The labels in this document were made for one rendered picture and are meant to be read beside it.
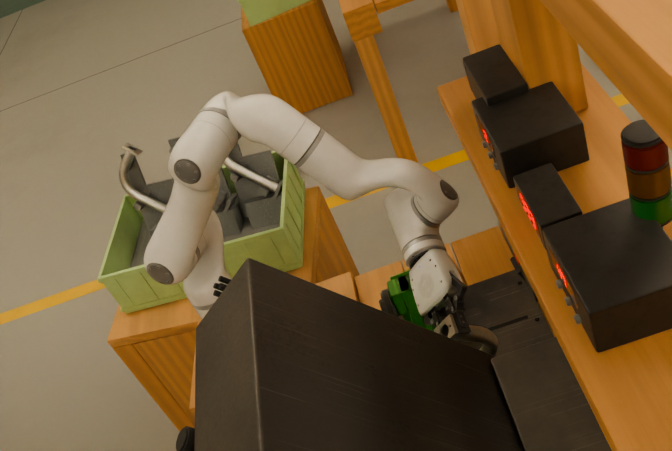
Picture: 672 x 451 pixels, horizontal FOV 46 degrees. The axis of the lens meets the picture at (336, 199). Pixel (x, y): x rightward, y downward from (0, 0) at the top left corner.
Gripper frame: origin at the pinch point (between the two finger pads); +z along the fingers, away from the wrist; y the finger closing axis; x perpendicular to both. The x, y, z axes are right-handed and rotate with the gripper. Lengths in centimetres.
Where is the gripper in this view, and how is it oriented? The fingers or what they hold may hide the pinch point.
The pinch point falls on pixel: (454, 328)
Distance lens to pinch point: 148.9
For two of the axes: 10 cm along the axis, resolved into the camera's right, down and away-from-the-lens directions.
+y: 4.5, -6.2, -6.4
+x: 8.6, 0.9, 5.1
